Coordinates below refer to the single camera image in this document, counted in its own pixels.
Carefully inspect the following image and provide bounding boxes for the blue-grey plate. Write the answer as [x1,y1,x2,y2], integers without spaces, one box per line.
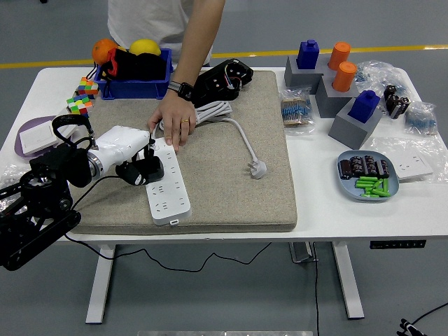
[336,150,400,203]

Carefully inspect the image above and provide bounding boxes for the grey-brown mat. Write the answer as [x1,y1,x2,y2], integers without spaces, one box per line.
[68,69,298,236]

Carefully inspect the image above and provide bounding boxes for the large colourful puzzle cube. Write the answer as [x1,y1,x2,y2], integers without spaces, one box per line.
[66,94,94,116]

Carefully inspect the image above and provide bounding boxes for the black hanging cable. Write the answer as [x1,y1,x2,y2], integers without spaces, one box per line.
[311,241,321,336]

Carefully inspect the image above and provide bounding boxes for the white power strip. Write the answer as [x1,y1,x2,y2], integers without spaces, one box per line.
[145,136,193,227]

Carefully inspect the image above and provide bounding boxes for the thin black adapter cord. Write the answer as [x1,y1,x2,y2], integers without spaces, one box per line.
[64,174,273,273]

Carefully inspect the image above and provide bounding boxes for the clear bag of resistors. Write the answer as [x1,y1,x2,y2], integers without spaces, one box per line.
[278,87,316,137]

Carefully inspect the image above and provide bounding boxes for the blue peg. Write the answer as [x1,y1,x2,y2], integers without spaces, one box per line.
[348,90,382,124]
[295,39,321,70]

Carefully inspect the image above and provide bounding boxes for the black wristwatch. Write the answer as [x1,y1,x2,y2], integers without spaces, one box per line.
[167,80,195,102]

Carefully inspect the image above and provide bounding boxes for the clear bag around socket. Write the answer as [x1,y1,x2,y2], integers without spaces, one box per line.
[371,134,448,184]

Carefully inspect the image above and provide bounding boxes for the orange fruit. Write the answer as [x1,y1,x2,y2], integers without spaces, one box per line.
[91,38,119,66]

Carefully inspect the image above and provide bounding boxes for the black electronic housing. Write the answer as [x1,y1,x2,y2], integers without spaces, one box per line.
[192,58,255,109]

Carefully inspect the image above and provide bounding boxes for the large clear plastic bag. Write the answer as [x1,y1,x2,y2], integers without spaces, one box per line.
[353,59,413,106]

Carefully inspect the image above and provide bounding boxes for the silver under-table bracket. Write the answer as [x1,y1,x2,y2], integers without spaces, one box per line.
[288,241,319,263]

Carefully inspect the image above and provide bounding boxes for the grey block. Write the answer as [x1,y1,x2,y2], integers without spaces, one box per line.
[283,54,334,95]
[328,97,384,151]
[314,74,361,118]

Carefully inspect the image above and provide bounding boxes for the blue plastic bin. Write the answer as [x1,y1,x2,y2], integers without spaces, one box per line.
[93,48,174,101]

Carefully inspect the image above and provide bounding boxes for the person's hand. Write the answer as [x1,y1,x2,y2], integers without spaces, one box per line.
[146,94,197,152]

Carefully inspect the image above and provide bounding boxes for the white wall socket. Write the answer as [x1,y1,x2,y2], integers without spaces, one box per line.
[393,151,435,182]

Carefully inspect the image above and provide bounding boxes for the white wall switch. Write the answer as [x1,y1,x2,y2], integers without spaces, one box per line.
[19,120,80,151]

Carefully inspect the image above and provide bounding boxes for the grey power strip cord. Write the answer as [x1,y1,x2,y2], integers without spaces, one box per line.
[148,100,268,180]

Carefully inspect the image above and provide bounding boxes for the orange cylinder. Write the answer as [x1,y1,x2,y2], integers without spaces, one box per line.
[327,41,352,71]
[331,61,358,93]

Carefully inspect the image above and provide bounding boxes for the black floor cable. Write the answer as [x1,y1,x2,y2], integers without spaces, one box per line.
[409,301,448,325]

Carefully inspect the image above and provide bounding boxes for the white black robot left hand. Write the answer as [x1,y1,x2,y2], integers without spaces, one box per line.
[93,125,158,187]

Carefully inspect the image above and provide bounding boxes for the black table control panel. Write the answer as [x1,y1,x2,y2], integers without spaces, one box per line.
[369,239,427,250]

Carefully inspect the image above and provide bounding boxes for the purple plate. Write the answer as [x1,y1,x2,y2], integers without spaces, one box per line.
[13,115,60,160]

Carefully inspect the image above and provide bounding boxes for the small colourful puzzle cube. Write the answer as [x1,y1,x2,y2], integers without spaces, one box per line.
[76,76,100,100]

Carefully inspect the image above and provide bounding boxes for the small bag of blue parts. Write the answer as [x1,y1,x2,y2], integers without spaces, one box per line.
[403,100,439,136]

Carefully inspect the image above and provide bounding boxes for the yellow lemon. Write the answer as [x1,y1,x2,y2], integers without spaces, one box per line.
[128,38,162,57]

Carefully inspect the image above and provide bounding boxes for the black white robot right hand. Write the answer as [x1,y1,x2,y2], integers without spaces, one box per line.
[397,317,419,336]

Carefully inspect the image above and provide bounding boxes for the black capacitor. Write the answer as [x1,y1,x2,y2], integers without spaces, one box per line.
[385,94,403,118]
[383,84,399,103]
[395,96,411,118]

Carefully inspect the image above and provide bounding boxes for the black plug adapter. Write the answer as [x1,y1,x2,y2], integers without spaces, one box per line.
[135,156,165,183]

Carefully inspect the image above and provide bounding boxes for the clear bag of screws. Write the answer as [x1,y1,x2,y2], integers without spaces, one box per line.
[0,162,32,190]

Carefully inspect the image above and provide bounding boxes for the black drawstring bag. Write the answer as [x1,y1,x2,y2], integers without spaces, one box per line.
[87,48,167,83]

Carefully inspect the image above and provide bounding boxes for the white table leg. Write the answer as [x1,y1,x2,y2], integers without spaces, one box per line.
[85,244,116,325]
[331,241,365,319]

